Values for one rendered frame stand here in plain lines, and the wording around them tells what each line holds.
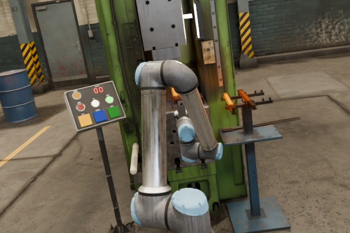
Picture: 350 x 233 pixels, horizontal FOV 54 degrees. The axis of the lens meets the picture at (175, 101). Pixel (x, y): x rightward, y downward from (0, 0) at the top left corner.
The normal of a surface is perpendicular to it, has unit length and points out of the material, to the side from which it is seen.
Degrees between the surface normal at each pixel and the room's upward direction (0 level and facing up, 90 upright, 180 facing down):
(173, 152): 90
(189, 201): 5
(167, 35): 90
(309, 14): 92
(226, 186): 90
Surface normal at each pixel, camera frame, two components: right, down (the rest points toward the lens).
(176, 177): 0.07, 0.26
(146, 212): -0.41, -0.01
